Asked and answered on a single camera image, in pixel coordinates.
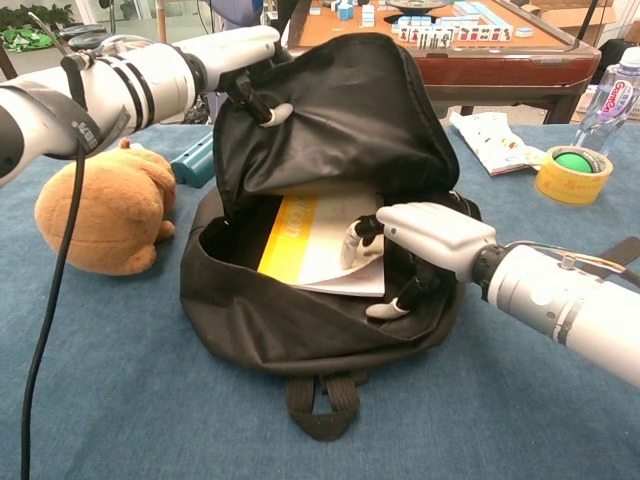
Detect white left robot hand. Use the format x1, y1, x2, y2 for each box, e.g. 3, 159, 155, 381
199, 25, 296, 129

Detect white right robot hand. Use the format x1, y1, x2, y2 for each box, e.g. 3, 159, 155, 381
341, 202, 499, 320

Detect black fabric backpack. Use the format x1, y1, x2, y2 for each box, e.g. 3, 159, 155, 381
178, 32, 640, 442

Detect white book with yellow stripe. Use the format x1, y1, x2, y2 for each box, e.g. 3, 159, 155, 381
257, 192, 387, 299

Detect purple blue robot base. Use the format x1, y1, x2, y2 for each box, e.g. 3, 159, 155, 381
207, 0, 246, 31

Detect wooden pole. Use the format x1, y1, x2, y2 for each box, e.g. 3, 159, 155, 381
155, 0, 169, 45

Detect white printed paper packet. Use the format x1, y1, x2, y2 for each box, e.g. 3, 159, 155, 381
448, 110, 549, 177

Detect teal plastic case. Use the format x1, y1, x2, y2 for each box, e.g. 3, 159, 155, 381
170, 132, 216, 189

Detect yellow tape roll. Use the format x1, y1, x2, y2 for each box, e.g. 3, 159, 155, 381
534, 145, 615, 207

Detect green ball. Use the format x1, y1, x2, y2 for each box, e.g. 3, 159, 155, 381
554, 152, 594, 175

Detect dark round dice dish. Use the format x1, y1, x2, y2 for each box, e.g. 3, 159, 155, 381
384, 0, 451, 13

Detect brown mahjong table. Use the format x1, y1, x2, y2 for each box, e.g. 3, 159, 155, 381
287, 0, 603, 125

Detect green plants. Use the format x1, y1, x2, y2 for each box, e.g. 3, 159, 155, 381
0, 3, 76, 32

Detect row of mahjong tiles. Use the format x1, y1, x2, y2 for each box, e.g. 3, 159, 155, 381
391, 14, 515, 50

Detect brown plush toy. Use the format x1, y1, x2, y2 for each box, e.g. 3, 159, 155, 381
33, 138, 178, 277

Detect clear plastic water bottle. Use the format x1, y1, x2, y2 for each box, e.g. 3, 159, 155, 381
573, 47, 640, 159

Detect dark table leg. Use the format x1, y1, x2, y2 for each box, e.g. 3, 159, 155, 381
0, 47, 19, 81

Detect blue table cloth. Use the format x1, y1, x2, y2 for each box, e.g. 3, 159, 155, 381
0, 123, 640, 480

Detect floor cables bundle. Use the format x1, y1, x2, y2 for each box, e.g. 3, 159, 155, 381
182, 92, 216, 125

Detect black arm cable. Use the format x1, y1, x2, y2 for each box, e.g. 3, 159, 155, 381
19, 52, 96, 480

